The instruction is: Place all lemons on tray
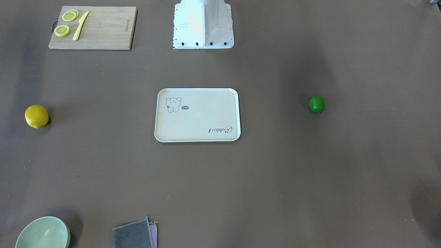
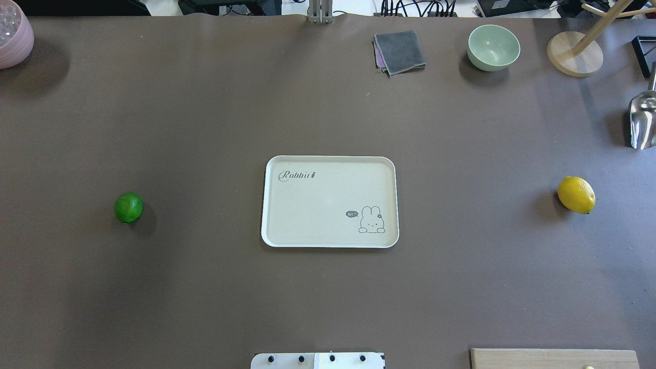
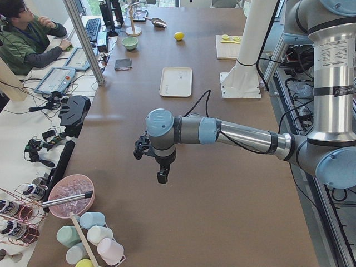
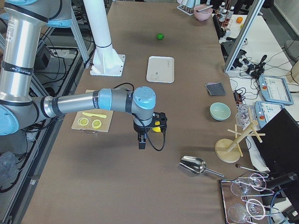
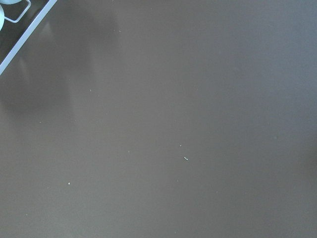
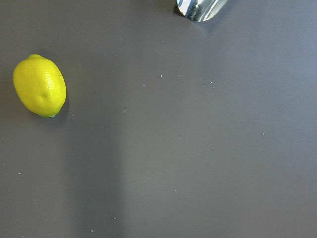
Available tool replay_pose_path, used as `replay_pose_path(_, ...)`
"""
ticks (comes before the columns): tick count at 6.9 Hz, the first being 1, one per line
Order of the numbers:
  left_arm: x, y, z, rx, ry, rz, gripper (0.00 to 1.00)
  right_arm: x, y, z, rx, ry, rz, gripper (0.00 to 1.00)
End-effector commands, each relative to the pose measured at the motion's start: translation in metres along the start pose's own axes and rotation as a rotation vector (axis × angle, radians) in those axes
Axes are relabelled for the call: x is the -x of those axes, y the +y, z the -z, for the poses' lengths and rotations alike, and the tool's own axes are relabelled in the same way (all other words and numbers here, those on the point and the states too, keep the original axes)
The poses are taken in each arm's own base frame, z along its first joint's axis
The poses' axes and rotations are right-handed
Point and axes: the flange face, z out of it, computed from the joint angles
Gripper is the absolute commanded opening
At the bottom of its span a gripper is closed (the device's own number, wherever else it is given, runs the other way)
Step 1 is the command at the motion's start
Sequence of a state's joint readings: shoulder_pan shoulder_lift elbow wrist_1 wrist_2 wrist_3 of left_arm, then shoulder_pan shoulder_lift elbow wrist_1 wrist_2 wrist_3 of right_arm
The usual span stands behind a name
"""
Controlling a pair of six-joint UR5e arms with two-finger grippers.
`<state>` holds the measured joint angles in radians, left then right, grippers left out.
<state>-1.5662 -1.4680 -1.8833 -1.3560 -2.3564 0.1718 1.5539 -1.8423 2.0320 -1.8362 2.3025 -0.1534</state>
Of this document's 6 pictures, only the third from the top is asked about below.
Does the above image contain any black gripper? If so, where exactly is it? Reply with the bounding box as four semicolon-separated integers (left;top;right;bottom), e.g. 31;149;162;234
133;131;176;184

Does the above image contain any yellow lemon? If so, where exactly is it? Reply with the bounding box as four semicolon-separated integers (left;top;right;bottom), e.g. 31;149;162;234
174;32;185;41

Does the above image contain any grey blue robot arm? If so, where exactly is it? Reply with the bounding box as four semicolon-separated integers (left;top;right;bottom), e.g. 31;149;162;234
133;1;355;189

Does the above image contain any cream rabbit tray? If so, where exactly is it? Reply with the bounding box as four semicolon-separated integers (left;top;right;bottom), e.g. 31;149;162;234
159;67;192;97

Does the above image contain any metal tongs black tip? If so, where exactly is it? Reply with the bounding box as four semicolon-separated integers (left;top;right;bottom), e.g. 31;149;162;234
41;191;94;208

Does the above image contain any blue cup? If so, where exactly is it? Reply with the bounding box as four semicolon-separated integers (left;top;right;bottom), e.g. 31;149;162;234
80;212;106;230

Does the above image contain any white cup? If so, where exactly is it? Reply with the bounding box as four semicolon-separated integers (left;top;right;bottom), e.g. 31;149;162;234
87;225;113;246

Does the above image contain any pink cup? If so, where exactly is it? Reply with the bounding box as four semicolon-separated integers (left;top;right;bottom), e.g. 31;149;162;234
97;238;124;266

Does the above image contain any pink bowl of ice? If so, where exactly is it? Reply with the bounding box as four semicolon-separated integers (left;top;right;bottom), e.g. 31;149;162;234
48;174;95;219

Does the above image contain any black device on table edge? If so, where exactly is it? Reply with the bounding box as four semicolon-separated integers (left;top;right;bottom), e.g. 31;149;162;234
58;96;91;138

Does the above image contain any green cup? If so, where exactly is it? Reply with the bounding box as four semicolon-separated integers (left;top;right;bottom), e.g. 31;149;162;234
56;225;81;248

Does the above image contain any grey folded cloth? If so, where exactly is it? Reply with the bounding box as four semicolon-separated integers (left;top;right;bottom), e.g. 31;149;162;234
114;58;132;71

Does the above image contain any green ceramic bowl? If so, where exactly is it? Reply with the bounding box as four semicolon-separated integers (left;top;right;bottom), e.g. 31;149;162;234
121;36;139;50

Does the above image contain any wooden cutting board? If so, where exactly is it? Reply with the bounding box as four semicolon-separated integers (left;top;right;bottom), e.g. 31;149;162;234
215;35;242;60

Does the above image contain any blue teach pendant near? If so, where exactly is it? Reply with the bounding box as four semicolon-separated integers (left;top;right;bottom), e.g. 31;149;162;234
34;67;76;95

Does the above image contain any blue teach pendant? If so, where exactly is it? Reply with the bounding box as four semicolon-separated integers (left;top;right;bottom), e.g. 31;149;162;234
63;47;90;71
34;67;76;95

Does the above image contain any blue teach pendant far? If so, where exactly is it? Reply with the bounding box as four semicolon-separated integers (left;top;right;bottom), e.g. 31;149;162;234
63;47;90;71

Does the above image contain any yellow plastic knife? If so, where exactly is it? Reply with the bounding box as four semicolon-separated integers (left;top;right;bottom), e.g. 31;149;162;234
219;40;241;44

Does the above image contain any wooden stand with round base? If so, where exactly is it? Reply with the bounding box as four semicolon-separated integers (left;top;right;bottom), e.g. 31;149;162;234
126;2;142;37

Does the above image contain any metal scoop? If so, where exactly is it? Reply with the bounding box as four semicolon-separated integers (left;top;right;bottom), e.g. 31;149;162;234
144;17;167;28

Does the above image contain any black keyboard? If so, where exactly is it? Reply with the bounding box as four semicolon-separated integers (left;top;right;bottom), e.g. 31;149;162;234
85;18;101;42

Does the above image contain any person in green jacket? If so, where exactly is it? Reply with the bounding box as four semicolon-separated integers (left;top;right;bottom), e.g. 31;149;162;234
1;1;72;76

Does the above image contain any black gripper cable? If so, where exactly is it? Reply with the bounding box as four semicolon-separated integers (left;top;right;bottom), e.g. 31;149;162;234
183;89;279;154

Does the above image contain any white camera pole base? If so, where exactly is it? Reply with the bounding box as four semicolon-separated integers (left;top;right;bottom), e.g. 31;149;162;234
220;0;279;99

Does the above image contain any copper wire bottle rack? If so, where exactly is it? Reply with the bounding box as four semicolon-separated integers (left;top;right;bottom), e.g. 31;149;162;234
1;188;46;247

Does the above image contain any aluminium frame post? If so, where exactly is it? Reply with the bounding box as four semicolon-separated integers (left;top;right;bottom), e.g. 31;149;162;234
63;0;105;86

